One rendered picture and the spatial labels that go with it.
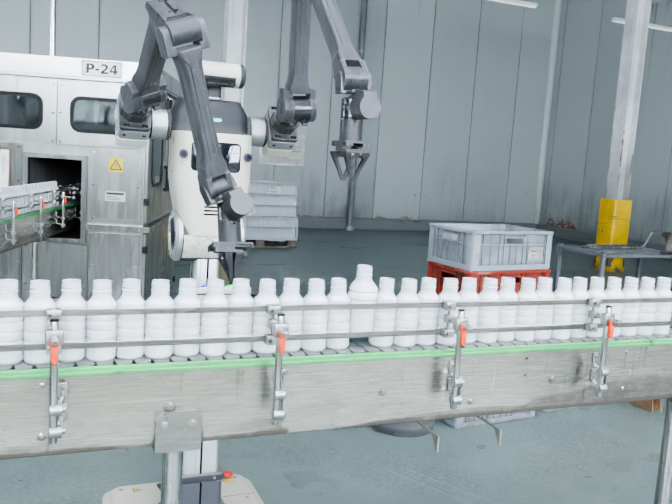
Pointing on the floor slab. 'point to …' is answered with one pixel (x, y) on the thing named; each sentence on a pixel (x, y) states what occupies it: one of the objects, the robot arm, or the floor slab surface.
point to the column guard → (613, 230)
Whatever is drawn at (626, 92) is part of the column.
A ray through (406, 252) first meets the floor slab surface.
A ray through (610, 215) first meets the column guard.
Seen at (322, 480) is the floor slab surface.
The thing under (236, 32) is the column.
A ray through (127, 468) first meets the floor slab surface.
